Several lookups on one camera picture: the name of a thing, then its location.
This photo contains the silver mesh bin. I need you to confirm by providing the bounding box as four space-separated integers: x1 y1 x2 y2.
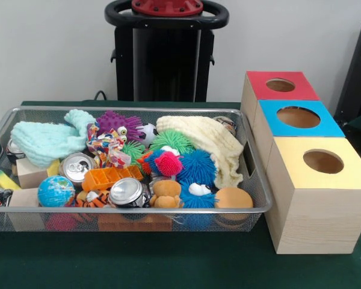
0 105 274 232

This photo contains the wooden box with three holes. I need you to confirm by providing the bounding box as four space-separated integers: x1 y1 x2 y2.
239 70 361 255

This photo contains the pink spiky ball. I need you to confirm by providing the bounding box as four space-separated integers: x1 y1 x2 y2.
155 151 184 177

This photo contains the blue spiky ball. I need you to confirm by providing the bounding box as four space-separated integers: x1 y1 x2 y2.
179 149 218 181

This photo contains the cream cloth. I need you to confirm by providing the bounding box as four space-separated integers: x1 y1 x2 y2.
155 115 244 189

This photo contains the small soccer ball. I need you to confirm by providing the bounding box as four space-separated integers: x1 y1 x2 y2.
137 122 159 147

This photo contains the orange plush toy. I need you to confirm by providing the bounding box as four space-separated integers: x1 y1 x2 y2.
149 179 184 209

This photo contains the purple spiky ball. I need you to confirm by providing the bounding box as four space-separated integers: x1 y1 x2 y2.
95 110 144 142

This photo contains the silver drink can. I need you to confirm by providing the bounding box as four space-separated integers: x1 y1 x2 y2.
109 177 145 208
60 152 96 185

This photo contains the orange plastic crate toy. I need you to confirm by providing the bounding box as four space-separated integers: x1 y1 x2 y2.
82 164 144 192

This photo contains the blue globe ball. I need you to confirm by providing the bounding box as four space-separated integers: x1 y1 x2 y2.
37 175 76 208

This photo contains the mint green cloth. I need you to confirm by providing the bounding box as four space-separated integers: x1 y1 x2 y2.
10 108 96 169

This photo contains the colourful knotted rope toy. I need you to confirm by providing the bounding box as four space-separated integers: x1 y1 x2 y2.
86 122 131 169

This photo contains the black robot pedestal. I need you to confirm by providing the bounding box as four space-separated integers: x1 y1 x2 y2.
104 0 230 102

